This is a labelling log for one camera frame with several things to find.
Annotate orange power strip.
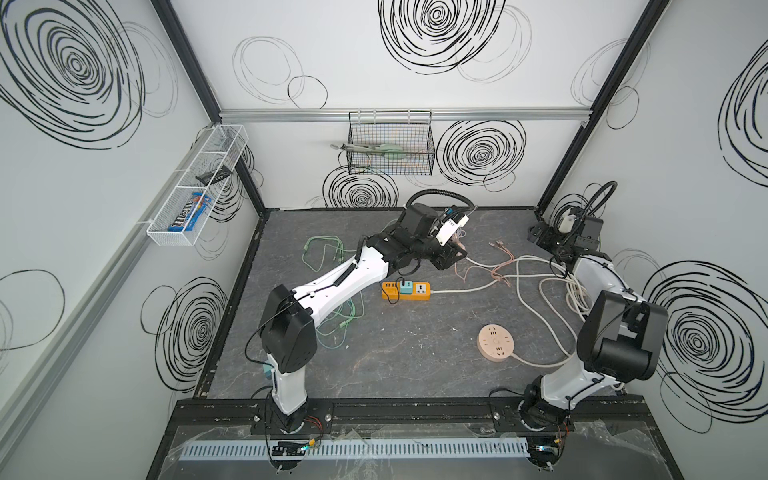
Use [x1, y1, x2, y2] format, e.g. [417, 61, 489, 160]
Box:
[381, 281, 432, 304]

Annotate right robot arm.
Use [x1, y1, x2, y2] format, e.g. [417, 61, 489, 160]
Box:
[519, 181, 668, 431]

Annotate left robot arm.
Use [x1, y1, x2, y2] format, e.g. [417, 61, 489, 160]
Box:
[255, 188, 476, 433]

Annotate round pink power strip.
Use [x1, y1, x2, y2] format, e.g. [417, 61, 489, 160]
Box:
[476, 324, 514, 362]

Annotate green tongs in basket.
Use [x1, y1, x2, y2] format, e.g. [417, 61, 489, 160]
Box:
[330, 143, 409, 161]

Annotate black remote control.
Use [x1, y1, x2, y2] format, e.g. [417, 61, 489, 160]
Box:
[195, 166, 232, 187]

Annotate blue candy packet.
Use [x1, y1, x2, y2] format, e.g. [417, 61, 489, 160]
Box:
[167, 192, 211, 232]

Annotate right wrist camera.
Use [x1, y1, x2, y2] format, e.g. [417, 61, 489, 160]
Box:
[557, 209, 579, 235]

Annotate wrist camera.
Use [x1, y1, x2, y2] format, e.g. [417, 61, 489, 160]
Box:
[557, 209, 579, 235]
[434, 207, 469, 246]

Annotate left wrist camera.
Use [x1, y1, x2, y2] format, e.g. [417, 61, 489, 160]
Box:
[434, 207, 469, 246]

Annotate pink charging cable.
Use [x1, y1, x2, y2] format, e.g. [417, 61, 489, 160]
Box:
[452, 230, 517, 288]

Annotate white power cords bundle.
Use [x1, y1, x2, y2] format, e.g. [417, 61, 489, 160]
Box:
[430, 253, 595, 370]

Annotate black wire basket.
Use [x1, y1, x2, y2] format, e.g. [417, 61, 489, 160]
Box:
[342, 109, 436, 176]

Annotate tangled green charging cables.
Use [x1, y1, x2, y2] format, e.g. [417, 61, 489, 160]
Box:
[299, 233, 364, 352]

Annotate grey slotted cable duct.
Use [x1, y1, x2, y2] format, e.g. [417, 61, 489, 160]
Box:
[179, 437, 530, 461]

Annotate white wire shelf basket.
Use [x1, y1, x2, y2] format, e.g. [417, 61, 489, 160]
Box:
[146, 124, 248, 247]

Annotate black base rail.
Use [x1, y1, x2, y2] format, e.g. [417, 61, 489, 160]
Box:
[173, 395, 652, 436]

